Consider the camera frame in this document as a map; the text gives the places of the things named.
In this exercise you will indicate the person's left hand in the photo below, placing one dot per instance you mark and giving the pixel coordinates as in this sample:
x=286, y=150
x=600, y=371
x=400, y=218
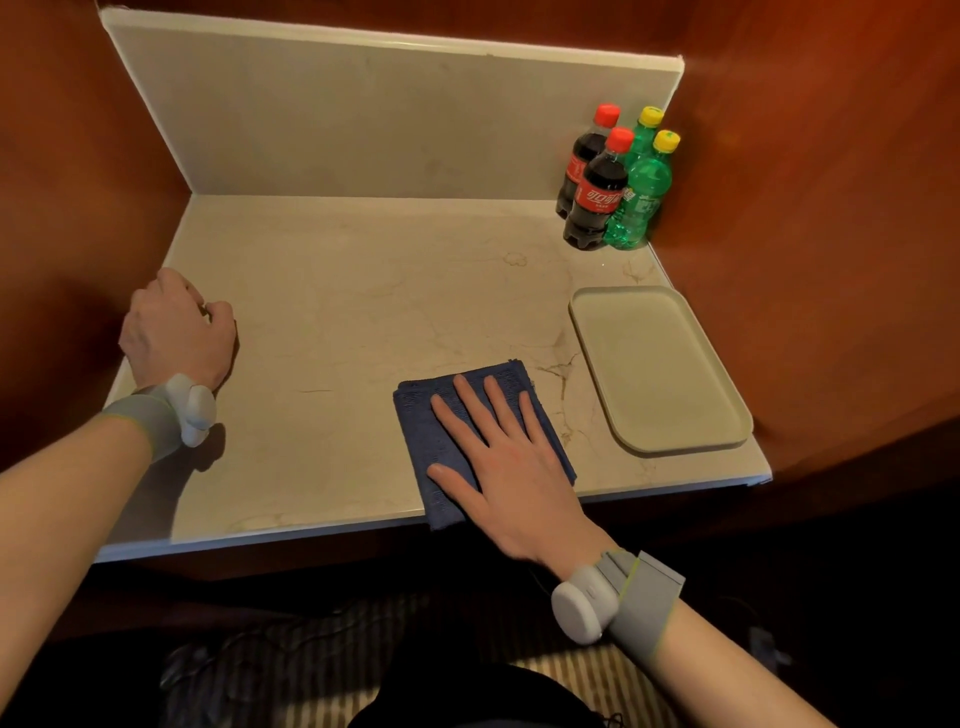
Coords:
x=176, y=337

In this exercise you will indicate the person's right hand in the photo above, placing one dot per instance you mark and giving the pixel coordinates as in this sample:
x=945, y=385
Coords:
x=517, y=487

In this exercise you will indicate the dark blue cloth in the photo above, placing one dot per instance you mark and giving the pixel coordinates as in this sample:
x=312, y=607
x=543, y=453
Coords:
x=420, y=427

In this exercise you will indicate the beige plastic tray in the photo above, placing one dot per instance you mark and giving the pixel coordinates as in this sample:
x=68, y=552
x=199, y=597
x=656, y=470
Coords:
x=660, y=367

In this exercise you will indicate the person's left forearm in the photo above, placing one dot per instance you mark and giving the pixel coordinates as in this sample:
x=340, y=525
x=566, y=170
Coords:
x=52, y=525

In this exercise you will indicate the grey left wrist tracker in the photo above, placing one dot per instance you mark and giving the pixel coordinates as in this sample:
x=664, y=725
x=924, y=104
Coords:
x=191, y=409

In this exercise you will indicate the grey wrist tracker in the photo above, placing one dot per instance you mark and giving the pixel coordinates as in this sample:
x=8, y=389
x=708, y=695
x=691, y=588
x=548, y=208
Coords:
x=581, y=604
x=191, y=409

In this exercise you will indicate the grey right wrist tracker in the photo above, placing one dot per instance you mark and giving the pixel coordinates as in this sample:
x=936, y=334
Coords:
x=581, y=604

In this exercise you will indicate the beige stone backsplash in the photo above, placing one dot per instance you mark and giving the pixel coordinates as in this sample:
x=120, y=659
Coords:
x=375, y=120

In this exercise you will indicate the red-capped cola bottle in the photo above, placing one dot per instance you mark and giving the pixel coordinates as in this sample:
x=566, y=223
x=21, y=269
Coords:
x=579, y=161
x=596, y=199

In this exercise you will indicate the yellow-capped green soda bottle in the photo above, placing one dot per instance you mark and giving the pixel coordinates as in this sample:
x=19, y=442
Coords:
x=641, y=142
x=641, y=195

